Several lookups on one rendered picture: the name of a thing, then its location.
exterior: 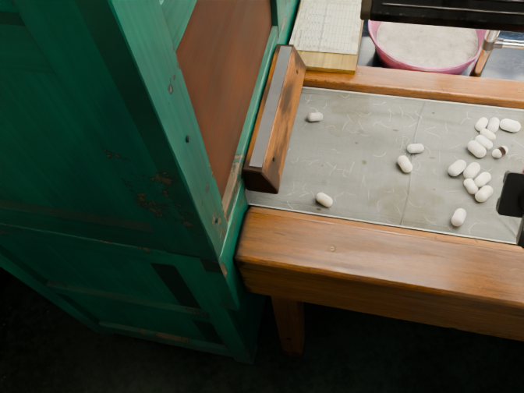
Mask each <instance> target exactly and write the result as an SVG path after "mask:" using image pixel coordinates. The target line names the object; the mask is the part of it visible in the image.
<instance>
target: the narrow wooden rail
mask: <svg viewBox="0 0 524 393"><path fill-rule="evenodd" d="M303 87H314V88H322V89H329V90H343V91H352V92H359V93H367V94H381V95H389V96H396V97H411V98H419V99H427V100H434V101H448V102H456V103H464V104H478V105H486V106H494V107H501V108H516V109H523V110H524V81H517V80H501V79H492V78H484V77H475V76H460V75H452V74H443V73H427V72H419V71H410V70H402V69H386V68H377V67H369V66H361V65H357V66H356V73H355V74H347V73H331V72H323V71H315V70H307V69H306V74H305V76H304V81H303Z"/></svg>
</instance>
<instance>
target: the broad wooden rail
mask: <svg viewBox="0 0 524 393"><path fill-rule="evenodd" d="M234 258H235V262H236V265H237V268H238V270H239V274H240V277H241V279H242V282H243V285H244V288H245V290H246V292H252V293H257V294H261V295H266V296H274V297H278V298H283V299H291V300H296V301H300V302H305V303H313V304H317V305H322V306H330V307H335V308H339V309H344V310H352V311H357V312H361V313H369V314H374V315H378V316H383V317H391V318H396V319H400V320H408V321H413V322H417V323H422V324H430V325H435V326H439V327H444V328H455V329H458V330H461V331H469V332H474V333H478V334H483V335H491V336H496V337H500V338H509V339H513V340H518V341H522V342H524V249H523V248H522V247H521V246H516V245H510V244H504V243H495V242H489V241H483V240H478V239H468V238H463V237H458V236H452V235H442V234H437V233H431V232H421V231H416V230H410V229H405V228H395V227H390V226H384V225H375V224H369V223H363V222H357V221H348V220H342V219H337V218H327V217H321V216H316V215H311V214H301V213H296V212H290V211H280V210H275V209H269V208H264V207H254V206H252V207H250V208H249V209H248V210H247V211H246V213H245V214H244V218H243V223H242V226H241V229H240V233H239V238H238V242H237V245H236V248H235V253H234Z"/></svg>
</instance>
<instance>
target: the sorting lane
mask: <svg viewBox="0 0 524 393"><path fill-rule="evenodd" d="M317 112H320V113H321V114H322V115H323V119H322V120H321V121H314V122H311V121H309V120H308V118H307V116H308V114H310V113H317ZM483 117H484V118H487V120H488V123H489V120H490V119H491V118H498V119H499V121H501V120H502V119H511V120H514V121H516V122H519V123H520V125H521V128H520V130H519V131H518V132H515V133H513V132H510V131H507V130H504V129H502V128H501V127H500V123H499V126H498V130H497V132H496V133H494V135H495V136H496V139H495V141H494V142H492V143H493V146H492V148H491V149H490V150H486V154H485V156H483V157H482V158H478V157H476V156H475V155H474V154H473V153H472V152H471V151H469V149H468V147H467V145H468V143H469V142H470V141H472V140H475V139H476V137H477V136H479V134H480V131H478V130H476V128H475V125H476V124H477V122H478V121H479V119H480V118H483ZM488 123H487V125H486V127H485V128H484V129H487V127H488ZM417 143H421V144H422V145H423V147H424V149H423V151H422V152H421V153H409V152H408V151H407V146H408V145H410V144H417ZM501 146H506V147H507V148H508V153H507V154H506V155H504V156H502V157H500V158H494V157H493V155H492V152H493V150H495V149H496V148H498V147H501ZM400 156H406V157H407V158H408V159H409V161H410V163H411V164H412V170H411V172H404V171H403V170H402V169H401V167H400V165H399V164H398V158H399V157H400ZM457 160H463V161H464V162H465V163H466V168H467V167H468V166H469V165H470V164H471V163H473V162H476V163H478V164H479V165H480V171H479V172H478V173H477V174H476V176H475V177H474V178H473V181H474V180H475V178H476V177H478V176H479V175H480V174H481V173H483V172H488V173H489V174H490V176H491V179H490V181H489V182H488V183H486V184H485V185H484V186H491V187H492V189H493V194H492V195H491V196H489V197H488V198H487V199H486V200H485V201H484V202H479V201H477V200H476V198H475V195H476V194H470V193H469V192H468V190H467V188H465V186H464V181H465V180H466V178H465V177H464V175H463V172H464V171H465V170H466V168H465V170H463V171H462V172H461V173H460V174H459V175H457V176H451V175H449V173H448V168H449V167H450V166H451V165H452V164H454V163H455V162H456V161H457ZM523 168H524V110H523V109H516V108H501V107H494V106H486V105H478V104H464V103H456V102H448V101H434V100H427V99H419V98H411V97H396V96H389V95H381V94H367V93H359V92H352V91H343V90H329V89H322V88H314V87H302V91H301V94H300V98H299V104H298V108H297V111H296V117H295V121H294V124H293V127H292V131H291V136H290V140H289V145H288V150H287V153H286V157H285V164H284V168H283V172H282V175H281V183H280V187H279V191H278V194H272V193H262V192H256V191H253V192H252V195H251V198H250V204H249V206H250V207H252V206H254V207H264V208H269V209H275V210H280V211H290V212H296V213H301V214H311V215H316V216H321V217H327V218H337V219H342V220H348V221H357V222H363V223H369V224H375V225H384V226H390V227H395V228H405V229H410V230H416V231H421V232H431V233H437V234H442V235H452V236H458V237H463V238H468V239H478V240H483V241H489V242H495V243H504V244H510V245H516V236H517V233H518V230H519V226H520V223H521V220H522V219H521V218H516V217H510V216H504V215H499V214H498V212H497V211H496V204H497V199H498V197H500V196H501V191H502V187H503V184H504V183H503V178H504V175H505V172H506V171H507V170H510V172H522V169H523ZM318 193H324V194H326V195H327V196H329V197H330V198H331V199H332V200H333V203H332V205H331V206H330V207H325V206H324V205H323V204H320V203H319V202H317V200H316V195H317V194H318ZM459 208H462V209H464V210H465V211H466V218H465V220H464V222H463V223H462V225H460V226H454V225H453V224H452V223H451V219H452V217H453V215H454V213H455V211H456V210H457V209H459Z"/></svg>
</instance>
